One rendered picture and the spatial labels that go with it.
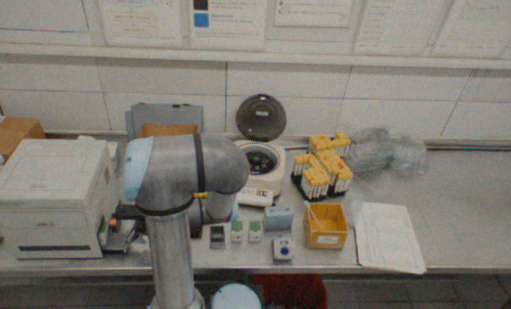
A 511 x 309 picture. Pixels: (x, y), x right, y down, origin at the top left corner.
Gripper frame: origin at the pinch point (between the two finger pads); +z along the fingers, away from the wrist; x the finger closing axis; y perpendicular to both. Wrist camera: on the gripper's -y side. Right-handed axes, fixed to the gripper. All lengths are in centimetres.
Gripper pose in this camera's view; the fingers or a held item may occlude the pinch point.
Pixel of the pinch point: (127, 239)
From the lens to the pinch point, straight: 139.3
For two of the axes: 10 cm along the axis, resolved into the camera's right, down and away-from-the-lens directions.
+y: 8.4, 4.0, 3.8
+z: -5.5, 6.6, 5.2
